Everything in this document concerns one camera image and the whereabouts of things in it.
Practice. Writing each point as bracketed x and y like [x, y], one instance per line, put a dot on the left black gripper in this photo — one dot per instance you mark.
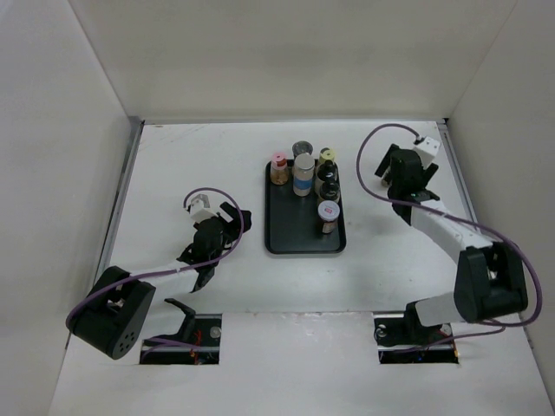
[238, 224]

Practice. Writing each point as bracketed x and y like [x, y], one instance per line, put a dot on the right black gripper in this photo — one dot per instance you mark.
[427, 174]

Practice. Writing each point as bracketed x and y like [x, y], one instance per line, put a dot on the black knob cap bottle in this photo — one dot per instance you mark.
[329, 191]

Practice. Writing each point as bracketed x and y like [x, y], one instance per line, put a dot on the black cap spice bottle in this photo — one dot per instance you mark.
[327, 171]

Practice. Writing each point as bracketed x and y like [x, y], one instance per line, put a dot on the pink cap spice bottle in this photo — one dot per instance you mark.
[279, 172]

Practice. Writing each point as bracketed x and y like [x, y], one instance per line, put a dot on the silver lid blue label jar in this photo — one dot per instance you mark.
[303, 173]

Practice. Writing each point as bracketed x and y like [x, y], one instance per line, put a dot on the yellow cap spice bottle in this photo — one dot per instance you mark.
[327, 154]

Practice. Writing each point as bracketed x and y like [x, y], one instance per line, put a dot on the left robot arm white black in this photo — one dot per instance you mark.
[112, 315]

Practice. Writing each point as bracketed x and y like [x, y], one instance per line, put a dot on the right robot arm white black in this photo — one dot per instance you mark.
[490, 280]

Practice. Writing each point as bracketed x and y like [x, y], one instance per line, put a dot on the black plastic tray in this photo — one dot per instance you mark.
[292, 225]

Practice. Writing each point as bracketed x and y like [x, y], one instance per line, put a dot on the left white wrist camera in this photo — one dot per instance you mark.
[199, 208]

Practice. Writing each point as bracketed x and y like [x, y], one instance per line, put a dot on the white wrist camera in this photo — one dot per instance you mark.
[427, 148]
[199, 208]

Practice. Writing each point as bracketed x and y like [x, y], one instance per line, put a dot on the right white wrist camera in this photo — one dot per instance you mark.
[427, 148]

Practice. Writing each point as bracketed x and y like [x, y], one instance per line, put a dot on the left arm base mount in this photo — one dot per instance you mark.
[195, 343]

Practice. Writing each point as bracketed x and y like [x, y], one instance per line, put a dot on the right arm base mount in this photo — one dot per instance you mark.
[402, 339]

